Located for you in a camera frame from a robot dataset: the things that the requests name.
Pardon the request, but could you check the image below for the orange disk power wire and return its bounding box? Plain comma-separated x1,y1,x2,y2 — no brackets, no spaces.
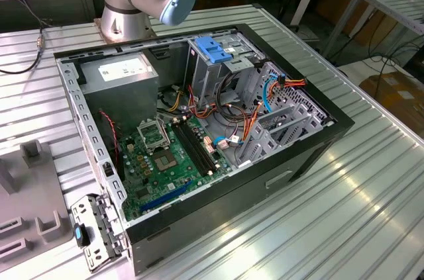
242,74,307,142

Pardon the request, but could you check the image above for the metal disk bay cage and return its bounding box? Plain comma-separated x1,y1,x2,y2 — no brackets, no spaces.
237,60,335,167

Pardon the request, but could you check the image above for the black RAM slot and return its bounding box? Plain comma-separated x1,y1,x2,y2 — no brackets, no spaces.
170,121,209,177
184,117,221,169
180,118,217,172
174,120,213,175

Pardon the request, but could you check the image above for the metal optical drive cage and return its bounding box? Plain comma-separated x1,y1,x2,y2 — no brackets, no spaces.
183,32,267,113

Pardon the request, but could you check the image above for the CPU socket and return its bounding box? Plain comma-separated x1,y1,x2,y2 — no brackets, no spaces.
150,147,182,173

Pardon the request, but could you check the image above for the green motherboard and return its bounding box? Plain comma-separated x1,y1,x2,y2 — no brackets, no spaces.
117,116,233,221

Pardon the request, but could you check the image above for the blue expansion slot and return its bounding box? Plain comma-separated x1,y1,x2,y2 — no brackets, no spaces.
138,179,193,213

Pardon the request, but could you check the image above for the grey power supply unit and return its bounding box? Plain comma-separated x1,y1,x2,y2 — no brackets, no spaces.
79,52,160,135

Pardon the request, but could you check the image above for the black open PC case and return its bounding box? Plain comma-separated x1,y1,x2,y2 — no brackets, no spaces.
52,23,356,277

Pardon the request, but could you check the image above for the black case fan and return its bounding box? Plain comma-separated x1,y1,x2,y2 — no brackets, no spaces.
97,111,124,175

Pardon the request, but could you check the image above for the black latch blue stripe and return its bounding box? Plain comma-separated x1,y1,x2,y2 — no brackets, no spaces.
72,222,91,248

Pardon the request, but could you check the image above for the grey parts rack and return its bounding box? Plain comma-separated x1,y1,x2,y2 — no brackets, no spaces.
0,140,76,274

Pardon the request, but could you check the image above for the large cardboard box with label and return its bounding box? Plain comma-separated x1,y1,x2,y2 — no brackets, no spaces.
359,73,424,128

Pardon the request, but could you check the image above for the metal slatted side table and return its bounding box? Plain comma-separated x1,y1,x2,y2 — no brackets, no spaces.
323,0,424,59

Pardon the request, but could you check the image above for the red orange wire bundle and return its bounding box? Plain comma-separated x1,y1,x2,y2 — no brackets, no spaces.
187,85,221,119

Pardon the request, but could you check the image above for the light blue short wire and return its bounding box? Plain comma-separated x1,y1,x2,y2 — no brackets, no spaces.
213,135,241,150

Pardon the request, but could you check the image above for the black cable loop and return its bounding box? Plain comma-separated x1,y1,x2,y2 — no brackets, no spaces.
215,71,254,124

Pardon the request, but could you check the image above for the yellow black power wire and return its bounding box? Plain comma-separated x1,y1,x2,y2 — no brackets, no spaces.
164,90,187,113

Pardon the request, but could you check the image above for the blue data wire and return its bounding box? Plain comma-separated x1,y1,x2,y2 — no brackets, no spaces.
262,73,282,114

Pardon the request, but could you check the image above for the metal socket cover frame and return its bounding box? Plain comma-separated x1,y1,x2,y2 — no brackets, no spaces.
137,118,172,154

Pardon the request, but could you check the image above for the blue plastic drive bracket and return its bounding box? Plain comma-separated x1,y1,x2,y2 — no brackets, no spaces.
195,36,227,64

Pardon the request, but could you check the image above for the red black fan wire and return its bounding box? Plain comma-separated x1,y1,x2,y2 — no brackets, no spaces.
98,110,120,170

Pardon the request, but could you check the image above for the grey metal card bracket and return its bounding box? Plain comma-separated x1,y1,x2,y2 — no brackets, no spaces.
70,193,131,273

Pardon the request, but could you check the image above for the black cable metal connector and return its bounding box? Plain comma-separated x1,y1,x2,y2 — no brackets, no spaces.
0,0,46,75

